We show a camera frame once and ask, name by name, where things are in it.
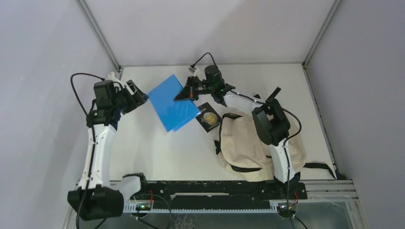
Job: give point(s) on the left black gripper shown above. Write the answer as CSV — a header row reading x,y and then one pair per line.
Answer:
x,y
139,97

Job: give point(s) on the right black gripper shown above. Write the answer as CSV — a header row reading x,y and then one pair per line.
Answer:
x,y
189,91

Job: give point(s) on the blue notebook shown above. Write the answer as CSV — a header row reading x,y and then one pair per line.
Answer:
x,y
173,115

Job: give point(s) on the black booklet with gold emblem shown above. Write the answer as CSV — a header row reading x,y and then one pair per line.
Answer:
x,y
208,118

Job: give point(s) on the beige canvas student bag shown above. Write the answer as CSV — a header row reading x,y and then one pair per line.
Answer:
x,y
240,151

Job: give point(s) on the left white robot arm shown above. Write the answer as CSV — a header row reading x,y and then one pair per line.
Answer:
x,y
95,197

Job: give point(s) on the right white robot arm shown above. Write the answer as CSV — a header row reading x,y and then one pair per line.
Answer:
x,y
270,121

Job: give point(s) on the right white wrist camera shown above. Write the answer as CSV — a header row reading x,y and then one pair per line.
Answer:
x,y
195,71

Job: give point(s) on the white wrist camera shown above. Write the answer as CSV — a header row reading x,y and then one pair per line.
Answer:
x,y
195,71
114,76

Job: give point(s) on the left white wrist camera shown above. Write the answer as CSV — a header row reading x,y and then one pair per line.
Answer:
x,y
114,76

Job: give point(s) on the black mounting rail base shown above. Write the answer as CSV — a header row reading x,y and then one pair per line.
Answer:
x,y
216,196

